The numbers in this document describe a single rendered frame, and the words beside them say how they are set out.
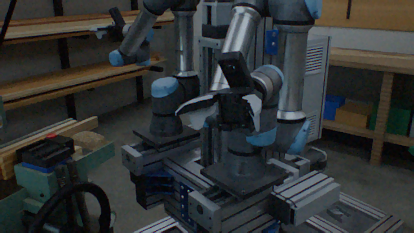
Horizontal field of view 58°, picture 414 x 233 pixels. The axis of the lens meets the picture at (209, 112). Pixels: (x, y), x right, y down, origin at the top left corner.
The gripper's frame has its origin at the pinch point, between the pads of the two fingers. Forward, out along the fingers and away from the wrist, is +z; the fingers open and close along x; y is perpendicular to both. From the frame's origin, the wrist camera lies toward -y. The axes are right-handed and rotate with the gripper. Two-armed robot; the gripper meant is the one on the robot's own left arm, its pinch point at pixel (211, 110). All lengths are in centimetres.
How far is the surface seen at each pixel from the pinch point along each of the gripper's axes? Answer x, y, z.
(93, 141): 66, 23, -36
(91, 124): 78, 21, -49
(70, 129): 78, 20, -39
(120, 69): 221, 33, -246
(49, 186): 55, 24, -7
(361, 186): -9, 126, -217
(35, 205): 59, 29, -5
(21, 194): 65, 26, -5
